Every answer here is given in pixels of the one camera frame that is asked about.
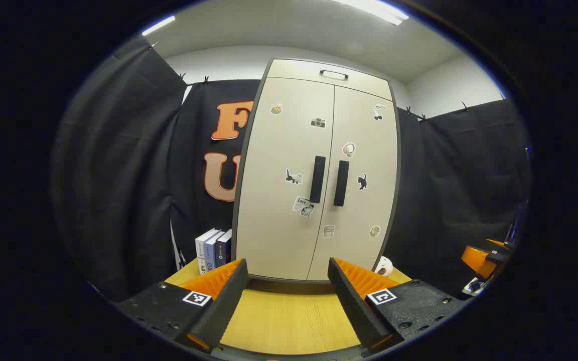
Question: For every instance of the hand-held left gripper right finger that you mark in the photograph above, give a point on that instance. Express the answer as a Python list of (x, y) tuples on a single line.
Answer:
[(349, 301)]

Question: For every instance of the ceiling light panel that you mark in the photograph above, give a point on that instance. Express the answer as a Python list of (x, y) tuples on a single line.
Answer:
[(158, 25), (374, 10)]

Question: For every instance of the beige double-door shoe cabinet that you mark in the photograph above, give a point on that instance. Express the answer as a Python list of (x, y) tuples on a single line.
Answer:
[(299, 69)]

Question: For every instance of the light blue book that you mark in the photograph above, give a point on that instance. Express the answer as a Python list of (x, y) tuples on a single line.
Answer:
[(212, 250)]

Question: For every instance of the white book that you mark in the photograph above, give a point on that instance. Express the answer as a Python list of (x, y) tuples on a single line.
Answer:
[(201, 250)]

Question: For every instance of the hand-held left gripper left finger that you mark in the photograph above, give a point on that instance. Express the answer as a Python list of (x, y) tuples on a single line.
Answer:
[(229, 296)]

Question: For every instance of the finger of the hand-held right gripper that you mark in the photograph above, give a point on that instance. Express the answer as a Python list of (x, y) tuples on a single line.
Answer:
[(474, 258)]

